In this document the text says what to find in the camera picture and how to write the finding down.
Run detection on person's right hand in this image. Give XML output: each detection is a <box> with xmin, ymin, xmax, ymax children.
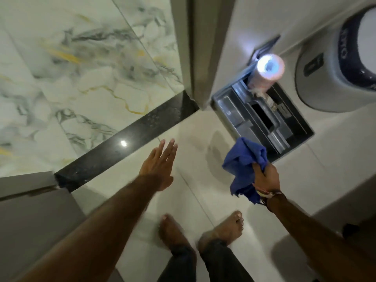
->
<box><xmin>252</xmin><ymin>163</ymin><xmax>281</xmax><ymax>195</ymax></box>

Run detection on person's left hand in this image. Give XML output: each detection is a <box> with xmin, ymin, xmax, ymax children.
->
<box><xmin>139</xmin><ymin>139</ymin><xmax>178</xmax><ymax>192</ymax></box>

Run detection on blue cleaning cloth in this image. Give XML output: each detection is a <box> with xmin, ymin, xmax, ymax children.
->
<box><xmin>222</xmin><ymin>137</ymin><xmax>268</xmax><ymax>205</ymax></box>

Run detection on person's left forearm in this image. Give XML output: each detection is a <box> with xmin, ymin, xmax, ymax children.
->
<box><xmin>12</xmin><ymin>174</ymin><xmax>163</xmax><ymax>282</ymax></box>

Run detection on person's right forearm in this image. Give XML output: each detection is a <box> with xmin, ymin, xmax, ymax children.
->
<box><xmin>267</xmin><ymin>193</ymin><xmax>376</xmax><ymax>282</ymax></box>

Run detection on black stone threshold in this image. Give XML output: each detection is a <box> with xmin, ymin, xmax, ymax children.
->
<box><xmin>54</xmin><ymin>90</ymin><xmax>200</xmax><ymax>193</ymax></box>

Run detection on red white thread wristband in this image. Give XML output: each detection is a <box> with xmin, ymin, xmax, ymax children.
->
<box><xmin>254</xmin><ymin>188</ymin><xmax>287</xmax><ymax>213</ymax></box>

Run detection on metal recessed paper holder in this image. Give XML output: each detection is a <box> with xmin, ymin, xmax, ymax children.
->
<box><xmin>211</xmin><ymin>64</ymin><xmax>315</xmax><ymax>162</ymax></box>

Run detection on person's left foot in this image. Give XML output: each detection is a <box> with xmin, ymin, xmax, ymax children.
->
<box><xmin>159</xmin><ymin>214</ymin><xmax>195</xmax><ymax>253</ymax></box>

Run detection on person's foot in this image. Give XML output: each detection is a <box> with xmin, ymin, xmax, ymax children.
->
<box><xmin>197</xmin><ymin>210</ymin><xmax>244</xmax><ymax>253</ymax></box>
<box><xmin>159</xmin><ymin>214</ymin><xmax>195</xmax><ymax>253</ymax></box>

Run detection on person's right foot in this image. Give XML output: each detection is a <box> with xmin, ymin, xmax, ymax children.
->
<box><xmin>197</xmin><ymin>210</ymin><xmax>244</xmax><ymax>253</ymax></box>

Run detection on dark trousers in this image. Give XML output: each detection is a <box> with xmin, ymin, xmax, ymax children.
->
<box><xmin>157</xmin><ymin>240</ymin><xmax>255</xmax><ymax>282</ymax></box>

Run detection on toilet paper roll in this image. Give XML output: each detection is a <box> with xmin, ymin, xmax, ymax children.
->
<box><xmin>248</xmin><ymin>53</ymin><xmax>285</xmax><ymax>95</ymax></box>

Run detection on white toilet with dark seat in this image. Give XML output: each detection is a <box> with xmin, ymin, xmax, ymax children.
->
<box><xmin>295</xmin><ymin>4</ymin><xmax>376</xmax><ymax>113</ymax></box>

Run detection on grey door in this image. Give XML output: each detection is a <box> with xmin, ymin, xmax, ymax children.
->
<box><xmin>0</xmin><ymin>171</ymin><xmax>124</xmax><ymax>282</ymax></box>

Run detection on grey door frame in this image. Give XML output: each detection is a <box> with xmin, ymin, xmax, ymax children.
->
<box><xmin>169</xmin><ymin>0</ymin><xmax>237</xmax><ymax>111</ymax></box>

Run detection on dark wall plate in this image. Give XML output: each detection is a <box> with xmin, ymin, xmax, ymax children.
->
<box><xmin>249</xmin><ymin>35</ymin><xmax>281</xmax><ymax>65</ymax></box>

